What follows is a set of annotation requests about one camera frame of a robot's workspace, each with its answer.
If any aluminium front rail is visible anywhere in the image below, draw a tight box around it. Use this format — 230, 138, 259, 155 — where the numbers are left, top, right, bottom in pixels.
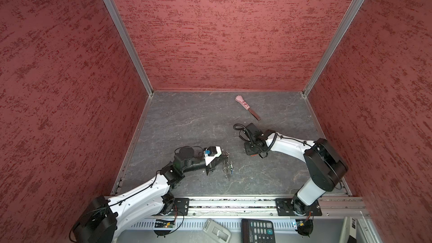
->
96, 195, 369, 219

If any aluminium corner post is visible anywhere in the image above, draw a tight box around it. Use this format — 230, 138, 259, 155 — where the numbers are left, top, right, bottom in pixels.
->
303, 0, 365, 99
103, 0, 154, 97

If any pink handled knife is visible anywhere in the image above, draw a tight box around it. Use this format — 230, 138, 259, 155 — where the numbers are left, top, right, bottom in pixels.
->
235, 95, 261, 121

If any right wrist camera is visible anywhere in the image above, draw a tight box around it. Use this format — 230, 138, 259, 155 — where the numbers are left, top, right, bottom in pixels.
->
244, 123, 263, 144

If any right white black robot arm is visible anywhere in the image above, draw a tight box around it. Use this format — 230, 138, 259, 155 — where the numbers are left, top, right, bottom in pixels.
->
239, 124, 349, 216

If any left aluminium corner post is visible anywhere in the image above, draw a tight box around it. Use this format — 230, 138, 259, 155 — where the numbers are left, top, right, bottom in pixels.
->
103, 0, 154, 97

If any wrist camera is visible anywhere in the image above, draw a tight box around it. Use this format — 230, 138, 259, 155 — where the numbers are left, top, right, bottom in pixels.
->
204, 146, 222, 166
244, 123, 263, 144

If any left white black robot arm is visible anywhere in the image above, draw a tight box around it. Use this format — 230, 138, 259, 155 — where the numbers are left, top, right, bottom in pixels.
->
69, 146, 229, 243

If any black calculator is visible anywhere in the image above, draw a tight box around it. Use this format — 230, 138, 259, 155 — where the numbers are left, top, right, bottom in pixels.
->
241, 219, 276, 243

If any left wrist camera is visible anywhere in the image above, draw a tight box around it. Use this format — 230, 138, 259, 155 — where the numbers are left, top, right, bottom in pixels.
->
204, 146, 222, 166

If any grey plastic device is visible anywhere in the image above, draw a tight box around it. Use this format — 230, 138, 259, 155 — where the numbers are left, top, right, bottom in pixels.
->
202, 219, 232, 243

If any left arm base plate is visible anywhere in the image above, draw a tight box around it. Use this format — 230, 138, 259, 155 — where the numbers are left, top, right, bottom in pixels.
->
159, 198, 190, 216

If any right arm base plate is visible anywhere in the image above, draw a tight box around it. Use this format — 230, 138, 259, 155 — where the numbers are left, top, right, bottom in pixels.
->
275, 198, 322, 217

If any right aluminium corner post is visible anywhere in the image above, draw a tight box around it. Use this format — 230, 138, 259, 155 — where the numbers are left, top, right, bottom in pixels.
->
303, 0, 365, 99

